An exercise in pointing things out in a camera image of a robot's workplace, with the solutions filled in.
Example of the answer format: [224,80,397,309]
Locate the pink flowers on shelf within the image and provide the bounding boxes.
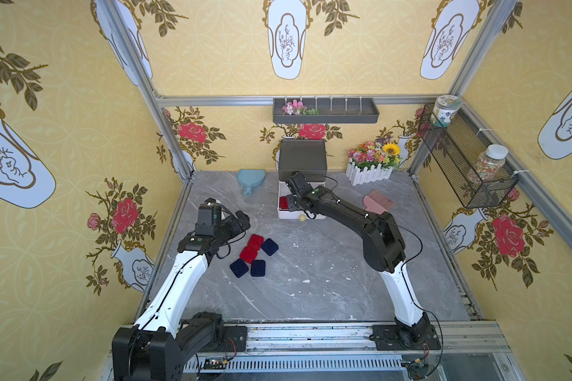
[282,99,319,116]

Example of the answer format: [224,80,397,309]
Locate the red brooch box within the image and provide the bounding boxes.
[239,246,258,264]
[278,196,289,211]
[247,234,265,251]

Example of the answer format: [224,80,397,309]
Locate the glass jar white lid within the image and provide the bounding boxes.
[467,144,508,184]

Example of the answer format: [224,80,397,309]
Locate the jar with patterned lid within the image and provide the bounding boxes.
[429,95,462,127]

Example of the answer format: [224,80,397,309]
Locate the grey wall shelf tray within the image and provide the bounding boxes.
[273,96,380,125]

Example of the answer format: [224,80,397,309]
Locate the small circuit board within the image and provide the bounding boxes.
[202,357,230,372]

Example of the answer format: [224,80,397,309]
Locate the flowers in white fence planter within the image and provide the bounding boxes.
[346,141,401,186]

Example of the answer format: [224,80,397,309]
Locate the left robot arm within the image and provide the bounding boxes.
[112,198,250,380]

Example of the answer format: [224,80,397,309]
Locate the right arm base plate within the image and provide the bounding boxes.
[369,325,443,351]

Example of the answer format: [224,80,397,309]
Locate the three-drawer storage cabinet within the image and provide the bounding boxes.
[276,137,327,220]

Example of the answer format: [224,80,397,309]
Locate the black wire basket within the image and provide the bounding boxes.
[418,104,520,209]

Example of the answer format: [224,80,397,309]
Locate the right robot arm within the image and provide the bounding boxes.
[287,172,432,348]

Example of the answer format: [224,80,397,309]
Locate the blue dustpan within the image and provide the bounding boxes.
[237,169,265,196]

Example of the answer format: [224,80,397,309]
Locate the navy brooch box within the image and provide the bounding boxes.
[250,260,266,278]
[261,238,279,257]
[230,259,249,279]

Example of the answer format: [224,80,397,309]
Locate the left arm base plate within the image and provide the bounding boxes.
[219,325,248,354]

